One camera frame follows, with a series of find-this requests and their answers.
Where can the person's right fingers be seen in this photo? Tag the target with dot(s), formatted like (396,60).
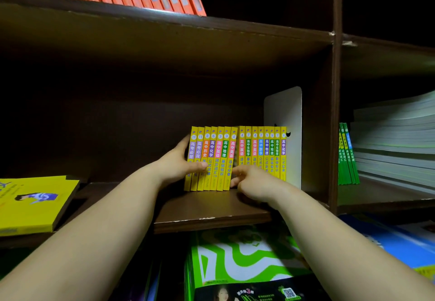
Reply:
(241,175)

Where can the green spine book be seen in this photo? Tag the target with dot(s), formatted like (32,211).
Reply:
(345,161)
(340,171)

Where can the black cover magazine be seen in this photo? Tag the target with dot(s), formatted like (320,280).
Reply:
(258,292)

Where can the bundle of yellow pocket books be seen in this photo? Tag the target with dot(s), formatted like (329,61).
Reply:
(217,161)

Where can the blue cover book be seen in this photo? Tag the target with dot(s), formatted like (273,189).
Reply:
(397,243)

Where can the row of yellow study books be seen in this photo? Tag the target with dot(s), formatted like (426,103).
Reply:
(268,147)

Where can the yellow cartoon cover book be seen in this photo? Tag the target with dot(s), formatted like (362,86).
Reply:
(30,205)

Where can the person's right hand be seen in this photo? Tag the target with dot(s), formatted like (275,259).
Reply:
(261,187)

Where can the person's left forearm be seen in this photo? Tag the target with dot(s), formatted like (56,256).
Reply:
(88,239)

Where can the person's left hand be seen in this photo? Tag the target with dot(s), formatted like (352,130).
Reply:
(173,168)

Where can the person's right forearm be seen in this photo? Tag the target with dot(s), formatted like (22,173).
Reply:
(340,253)

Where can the person's left thumb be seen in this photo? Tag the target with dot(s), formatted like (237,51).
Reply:
(183,144)

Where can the green and white cover book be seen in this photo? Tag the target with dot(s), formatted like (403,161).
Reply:
(238,256)

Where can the green book with blue top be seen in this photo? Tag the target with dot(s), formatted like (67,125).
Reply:
(351,161)

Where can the dark brown wooden bookshelf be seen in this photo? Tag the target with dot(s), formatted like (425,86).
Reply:
(210,209)

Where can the stack of white-paged books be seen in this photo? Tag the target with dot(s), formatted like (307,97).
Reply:
(394,141)

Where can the white metal bookend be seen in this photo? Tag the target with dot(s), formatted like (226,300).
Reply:
(285,110)

